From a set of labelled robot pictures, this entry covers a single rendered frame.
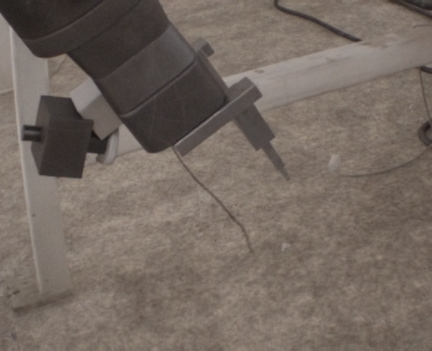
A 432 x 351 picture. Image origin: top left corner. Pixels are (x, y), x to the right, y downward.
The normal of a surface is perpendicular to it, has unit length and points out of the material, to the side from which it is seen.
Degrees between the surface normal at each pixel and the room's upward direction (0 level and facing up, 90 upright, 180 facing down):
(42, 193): 87
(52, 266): 87
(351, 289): 0
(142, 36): 107
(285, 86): 90
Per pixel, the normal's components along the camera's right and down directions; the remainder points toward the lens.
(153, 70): 0.17, 0.21
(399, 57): 0.35, 0.35
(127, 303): -0.17, -0.89
